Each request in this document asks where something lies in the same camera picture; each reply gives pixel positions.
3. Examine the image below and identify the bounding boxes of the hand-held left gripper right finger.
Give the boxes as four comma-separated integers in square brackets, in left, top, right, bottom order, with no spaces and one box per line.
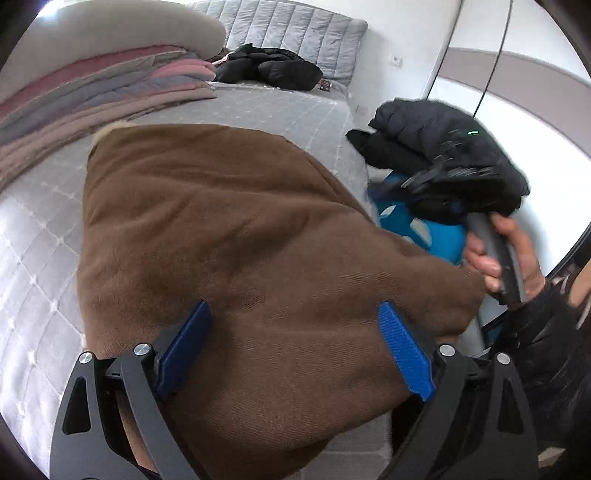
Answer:
[378,301,542,480]

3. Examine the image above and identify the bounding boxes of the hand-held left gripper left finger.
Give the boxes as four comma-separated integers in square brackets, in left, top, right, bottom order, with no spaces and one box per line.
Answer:
[48,300,213,480]

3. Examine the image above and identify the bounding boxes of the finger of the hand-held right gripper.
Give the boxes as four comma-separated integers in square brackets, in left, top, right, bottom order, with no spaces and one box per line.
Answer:
[400,166,452,193]

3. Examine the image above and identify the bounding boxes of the black puffer jacket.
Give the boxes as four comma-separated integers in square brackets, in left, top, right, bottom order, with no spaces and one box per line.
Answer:
[346,98,530,219]
[210,43,324,92]

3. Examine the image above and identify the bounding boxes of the brown coat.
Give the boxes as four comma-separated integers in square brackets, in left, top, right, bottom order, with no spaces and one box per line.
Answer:
[76,121,489,480]

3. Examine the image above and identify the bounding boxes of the person's right hand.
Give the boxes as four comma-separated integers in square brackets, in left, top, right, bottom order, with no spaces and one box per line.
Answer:
[463,215,546,306]

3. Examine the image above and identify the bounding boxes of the blue cloth white print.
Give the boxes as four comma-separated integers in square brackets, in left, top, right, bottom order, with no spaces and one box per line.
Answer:
[367,171,468,267]

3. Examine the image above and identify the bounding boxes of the white and taupe wardrobe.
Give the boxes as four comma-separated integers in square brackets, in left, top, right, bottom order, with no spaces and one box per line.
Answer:
[424,0,591,280]

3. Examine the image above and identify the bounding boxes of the grey quilted bed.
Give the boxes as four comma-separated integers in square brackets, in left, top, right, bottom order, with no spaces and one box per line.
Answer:
[0,80,394,480]

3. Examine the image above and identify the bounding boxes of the grey padded headboard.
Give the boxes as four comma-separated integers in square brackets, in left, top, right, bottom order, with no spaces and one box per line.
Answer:
[185,0,369,89]

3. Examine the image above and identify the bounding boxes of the stack of folded blankets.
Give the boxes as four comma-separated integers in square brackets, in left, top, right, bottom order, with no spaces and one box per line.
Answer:
[0,46,219,186]

